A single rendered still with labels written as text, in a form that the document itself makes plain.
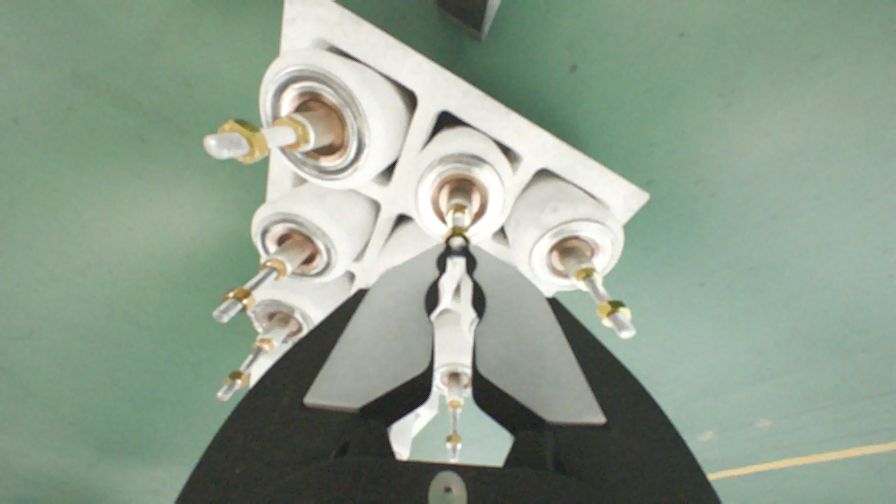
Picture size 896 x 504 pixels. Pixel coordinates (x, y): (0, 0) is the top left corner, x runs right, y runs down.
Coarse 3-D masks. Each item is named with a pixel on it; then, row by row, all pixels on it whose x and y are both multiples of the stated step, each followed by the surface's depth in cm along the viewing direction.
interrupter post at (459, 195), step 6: (450, 192) 20; (456, 192) 19; (462, 192) 19; (468, 192) 20; (450, 198) 18; (456, 198) 18; (462, 198) 18; (468, 198) 18; (450, 204) 17; (468, 204) 17
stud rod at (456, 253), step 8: (456, 216) 16; (464, 216) 17; (456, 224) 15; (464, 224) 16; (456, 240) 13; (456, 248) 12; (464, 248) 13; (448, 256) 13; (456, 256) 13; (464, 256) 13
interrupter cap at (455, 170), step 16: (448, 160) 18; (464, 160) 18; (480, 160) 18; (432, 176) 19; (448, 176) 19; (464, 176) 19; (480, 176) 19; (496, 176) 19; (416, 192) 20; (432, 192) 20; (448, 192) 20; (480, 192) 20; (496, 192) 19; (432, 208) 20; (480, 208) 20; (496, 208) 20; (432, 224) 21; (480, 224) 21
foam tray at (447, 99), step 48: (288, 0) 20; (288, 48) 21; (336, 48) 24; (384, 48) 21; (432, 96) 23; (480, 96) 22; (528, 144) 24; (384, 192) 28; (624, 192) 26; (384, 240) 31; (480, 240) 30
